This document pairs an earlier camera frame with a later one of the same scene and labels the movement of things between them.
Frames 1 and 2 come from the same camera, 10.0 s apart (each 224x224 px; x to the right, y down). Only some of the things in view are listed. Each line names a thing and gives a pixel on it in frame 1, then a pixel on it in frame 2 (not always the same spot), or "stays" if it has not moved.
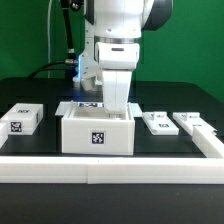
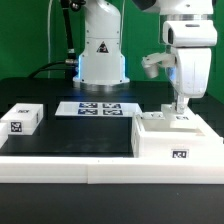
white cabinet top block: [23, 118] stays
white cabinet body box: [92, 131] -> [152, 137]
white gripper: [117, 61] -> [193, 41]
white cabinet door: [189, 120] -> [169, 112]
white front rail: [207, 170] stays
